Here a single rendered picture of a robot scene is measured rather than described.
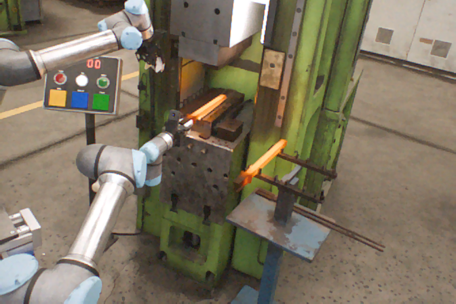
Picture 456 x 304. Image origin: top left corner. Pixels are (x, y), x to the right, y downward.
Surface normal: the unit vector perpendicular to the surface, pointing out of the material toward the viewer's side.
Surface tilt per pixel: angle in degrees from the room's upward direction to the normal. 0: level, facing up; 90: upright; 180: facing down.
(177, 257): 90
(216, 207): 90
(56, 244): 0
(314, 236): 0
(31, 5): 90
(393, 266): 0
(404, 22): 90
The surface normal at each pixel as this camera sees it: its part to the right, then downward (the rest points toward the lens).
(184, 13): -0.41, 0.38
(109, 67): 0.06, -0.04
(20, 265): -0.03, -0.90
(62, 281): 0.04, -0.68
